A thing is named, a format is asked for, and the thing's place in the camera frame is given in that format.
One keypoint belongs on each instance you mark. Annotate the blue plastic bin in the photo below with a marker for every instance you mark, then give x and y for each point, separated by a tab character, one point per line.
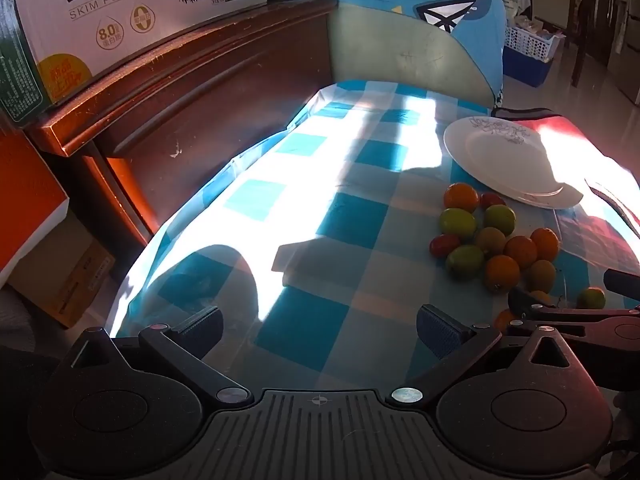
524	68

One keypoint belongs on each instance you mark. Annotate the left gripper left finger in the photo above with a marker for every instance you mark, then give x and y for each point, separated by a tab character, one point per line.
178	351

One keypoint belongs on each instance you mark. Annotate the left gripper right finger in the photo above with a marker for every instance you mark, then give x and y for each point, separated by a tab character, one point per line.
458	348

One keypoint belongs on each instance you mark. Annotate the brown cardboard box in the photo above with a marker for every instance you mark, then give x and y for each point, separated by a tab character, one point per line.
64	272

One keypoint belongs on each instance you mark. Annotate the white lattice basket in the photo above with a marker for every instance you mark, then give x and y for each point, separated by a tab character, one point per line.
541	46

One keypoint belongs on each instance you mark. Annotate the white milk carton box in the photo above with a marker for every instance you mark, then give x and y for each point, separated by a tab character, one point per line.
51	49

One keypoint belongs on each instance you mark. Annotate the coral pink towel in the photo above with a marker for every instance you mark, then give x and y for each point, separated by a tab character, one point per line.
578	162

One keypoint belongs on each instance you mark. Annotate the dark wooden cabinet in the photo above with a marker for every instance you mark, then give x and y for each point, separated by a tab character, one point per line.
134	146

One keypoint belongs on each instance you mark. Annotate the orange mandarin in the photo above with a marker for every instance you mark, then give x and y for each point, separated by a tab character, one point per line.
462	196
501	274

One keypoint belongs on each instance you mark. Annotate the white floral plate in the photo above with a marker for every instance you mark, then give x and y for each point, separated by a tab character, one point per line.
515	161

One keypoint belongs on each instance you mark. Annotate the red cardboard box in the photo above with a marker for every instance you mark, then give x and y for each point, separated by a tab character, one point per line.
32	202

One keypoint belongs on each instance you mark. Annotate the green jujube fruit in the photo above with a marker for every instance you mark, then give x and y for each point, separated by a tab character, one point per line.
457	222

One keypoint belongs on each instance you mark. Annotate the blue checkered tablecloth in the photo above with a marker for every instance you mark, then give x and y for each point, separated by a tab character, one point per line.
320	239

